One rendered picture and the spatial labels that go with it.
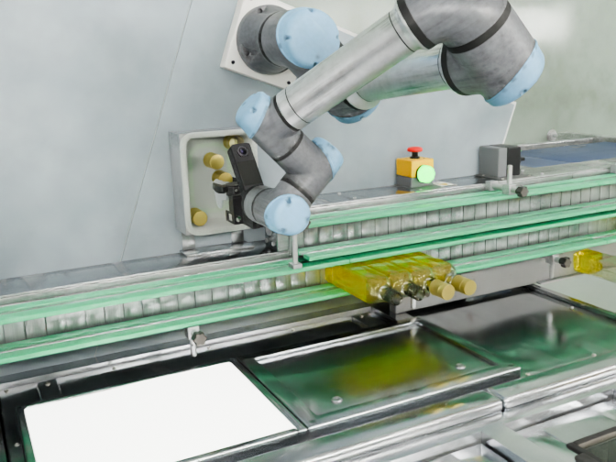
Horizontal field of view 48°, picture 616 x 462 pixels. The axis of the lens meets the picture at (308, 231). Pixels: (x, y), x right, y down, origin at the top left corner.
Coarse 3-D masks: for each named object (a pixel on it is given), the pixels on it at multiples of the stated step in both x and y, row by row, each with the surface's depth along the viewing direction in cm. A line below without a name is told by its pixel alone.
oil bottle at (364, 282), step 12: (348, 264) 157; (360, 264) 157; (336, 276) 158; (348, 276) 153; (360, 276) 149; (372, 276) 148; (384, 276) 148; (348, 288) 154; (360, 288) 149; (372, 288) 146; (372, 300) 146
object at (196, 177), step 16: (192, 144) 155; (208, 144) 156; (256, 144) 154; (192, 160) 155; (224, 160) 159; (256, 160) 155; (192, 176) 156; (208, 176) 158; (192, 192) 157; (208, 192) 159; (208, 208) 159; (224, 208) 161; (192, 224) 156; (208, 224) 156; (224, 224) 157; (240, 224) 157
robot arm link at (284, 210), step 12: (264, 192) 132; (276, 192) 128; (288, 192) 127; (300, 192) 128; (252, 204) 133; (264, 204) 129; (276, 204) 125; (288, 204) 125; (300, 204) 126; (264, 216) 128; (276, 216) 124; (288, 216) 125; (300, 216) 126; (276, 228) 126; (288, 228) 126; (300, 228) 127
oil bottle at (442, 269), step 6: (414, 252) 166; (420, 252) 166; (414, 258) 161; (420, 258) 160; (426, 258) 160; (432, 258) 160; (438, 258) 160; (426, 264) 157; (432, 264) 156; (438, 264) 156; (444, 264) 156; (450, 264) 156; (438, 270) 153; (444, 270) 153; (450, 270) 154; (438, 276) 153; (444, 276) 153
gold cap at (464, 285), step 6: (456, 276) 151; (462, 276) 151; (456, 282) 149; (462, 282) 148; (468, 282) 147; (474, 282) 148; (456, 288) 149; (462, 288) 148; (468, 288) 148; (474, 288) 148; (468, 294) 148
